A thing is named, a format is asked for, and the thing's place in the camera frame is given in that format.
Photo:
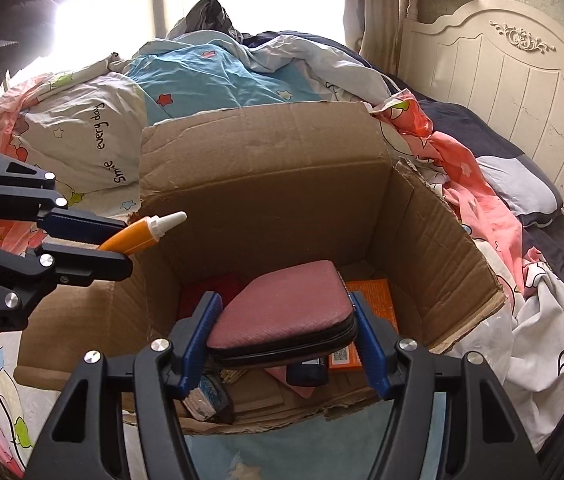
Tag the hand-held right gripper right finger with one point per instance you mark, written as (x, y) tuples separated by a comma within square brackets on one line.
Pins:
[(369, 345)]

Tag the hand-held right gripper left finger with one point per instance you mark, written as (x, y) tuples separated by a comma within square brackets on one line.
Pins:
[(201, 340)]

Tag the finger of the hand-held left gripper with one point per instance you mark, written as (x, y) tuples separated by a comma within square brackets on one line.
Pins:
[(91, 265), (86, 225)]

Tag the orange printed carton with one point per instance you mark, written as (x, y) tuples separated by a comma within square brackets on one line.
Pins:
[(374, 300)]

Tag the orange tube with white cap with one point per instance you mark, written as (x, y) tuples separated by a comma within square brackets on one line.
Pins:
[(131, 237)]

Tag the tissue packet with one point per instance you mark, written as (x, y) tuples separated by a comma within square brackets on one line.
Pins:
[(209, 397)]

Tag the dark blue shampoo bottle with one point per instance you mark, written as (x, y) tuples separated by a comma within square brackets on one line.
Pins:
[(307, 374)]

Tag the maroon zip case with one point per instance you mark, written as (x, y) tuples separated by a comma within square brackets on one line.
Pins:
[(287, 305)]

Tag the brown cardboard box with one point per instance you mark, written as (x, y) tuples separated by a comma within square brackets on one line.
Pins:
[(272, 175)]

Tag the pink flat packet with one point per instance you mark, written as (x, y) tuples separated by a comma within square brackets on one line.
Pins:
[(302, 390)]

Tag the star printed duvet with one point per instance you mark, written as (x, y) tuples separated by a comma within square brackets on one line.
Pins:
[(86, 125)]

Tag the pink printed cloth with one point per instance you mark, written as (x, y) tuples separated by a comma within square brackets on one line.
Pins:
[(482, 200)]

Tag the grey blue pillow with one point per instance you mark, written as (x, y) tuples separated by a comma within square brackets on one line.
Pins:
[(517, 185)]

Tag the dark clothing pile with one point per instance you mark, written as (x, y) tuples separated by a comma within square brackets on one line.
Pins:
[(209, 17)]

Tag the white wooden headboard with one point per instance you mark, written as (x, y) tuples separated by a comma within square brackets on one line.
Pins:
[(522, 85)]

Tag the beige curtain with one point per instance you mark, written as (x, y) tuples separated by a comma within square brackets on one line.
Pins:
[(372, 5)]

